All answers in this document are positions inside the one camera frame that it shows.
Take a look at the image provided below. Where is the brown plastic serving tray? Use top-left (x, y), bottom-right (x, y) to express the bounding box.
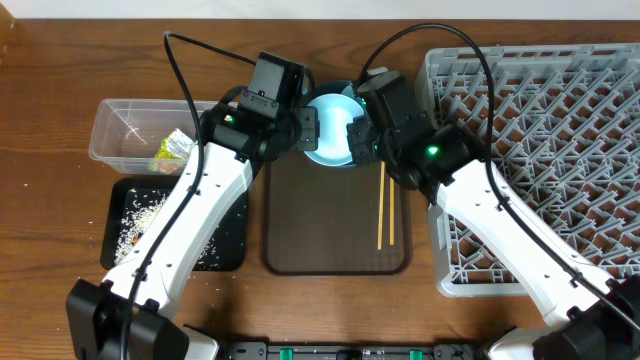
top-left (262, 152), bottom-right (412, 275)

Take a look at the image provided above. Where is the wooden chopstick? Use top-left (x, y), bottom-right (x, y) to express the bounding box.
top-left (377, 162), bottom-right (386, 251)
top-left (389, 178), bottom-right (395, 246)

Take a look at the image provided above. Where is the black waste tray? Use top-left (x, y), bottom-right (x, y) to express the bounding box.
top-left (100, 176), bottom-right (248, 271)

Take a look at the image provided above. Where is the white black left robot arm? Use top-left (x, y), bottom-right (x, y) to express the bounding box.
top-left (66, 103), bottom-right (319, 359)

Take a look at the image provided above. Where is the grey dishwasher rack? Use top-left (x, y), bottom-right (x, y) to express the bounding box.
top-left (415, 43), bottom-right (639, 281)

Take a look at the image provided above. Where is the clear plastic bin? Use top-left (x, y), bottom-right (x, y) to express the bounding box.
top-left (89, 99), bottom-right (196, 177)

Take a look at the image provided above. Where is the dark blue plate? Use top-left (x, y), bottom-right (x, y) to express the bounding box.
top-left (306, 80), bottom-right (352, 102)

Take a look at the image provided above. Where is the green yellow snack wrapper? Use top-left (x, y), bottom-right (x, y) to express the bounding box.
top-left (148, 128), bottom-right (196, 175)

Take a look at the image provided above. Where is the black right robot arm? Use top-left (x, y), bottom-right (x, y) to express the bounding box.
top-left (346, 116), bottom-right (639, 359)

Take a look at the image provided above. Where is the white cooked rice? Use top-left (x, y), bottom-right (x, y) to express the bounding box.
top-left (113, 188), bottom-right (222, 271)

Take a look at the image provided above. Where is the black mounting rail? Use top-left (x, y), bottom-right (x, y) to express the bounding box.
top-left (216, 342), bottom-right (475, 360)

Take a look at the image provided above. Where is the light blue cup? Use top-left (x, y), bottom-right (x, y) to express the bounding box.
top-left (341, 84), bottom-right (357, 99)

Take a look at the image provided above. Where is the light blue bowl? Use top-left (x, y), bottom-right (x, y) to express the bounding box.
top-left (305, 94), bottom-right (364, 167)

